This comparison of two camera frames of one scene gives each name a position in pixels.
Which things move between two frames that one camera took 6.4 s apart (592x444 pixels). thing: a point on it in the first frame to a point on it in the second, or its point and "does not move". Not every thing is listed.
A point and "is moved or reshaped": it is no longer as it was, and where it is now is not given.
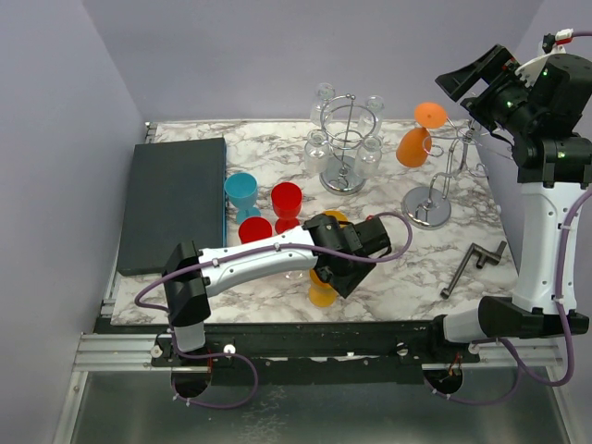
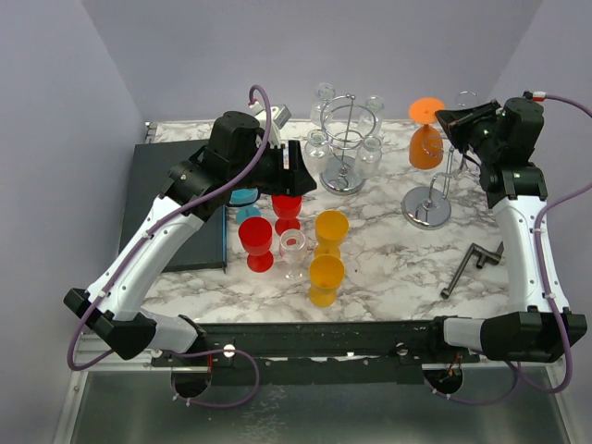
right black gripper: x=493 y=66 to x=459 y=132
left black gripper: x=344 y=285 to x=295 y=180
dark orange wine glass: x=413 y=146 is moved or reshaped
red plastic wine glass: x=287 y=198 does not move
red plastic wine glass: x=252 y=228 does not move
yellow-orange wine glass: x=321 y=294 does not move
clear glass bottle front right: x=368 y=158 does not move
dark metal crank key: x=483 y=255 does not move
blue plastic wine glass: x=241 y=190 does not move
